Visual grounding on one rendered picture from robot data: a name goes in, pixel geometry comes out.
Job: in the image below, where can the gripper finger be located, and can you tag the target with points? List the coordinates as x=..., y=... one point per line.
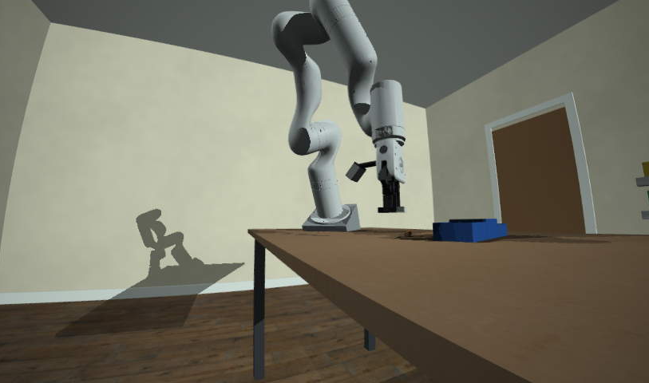
x=389, y=199
x=397, y=192

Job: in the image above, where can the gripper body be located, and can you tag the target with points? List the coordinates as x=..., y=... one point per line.
x=394, y=157

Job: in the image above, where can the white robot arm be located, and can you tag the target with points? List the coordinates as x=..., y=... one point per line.
x=379, y=105

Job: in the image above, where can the blue open-top bin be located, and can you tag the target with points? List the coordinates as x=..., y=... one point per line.
x=469, y=230

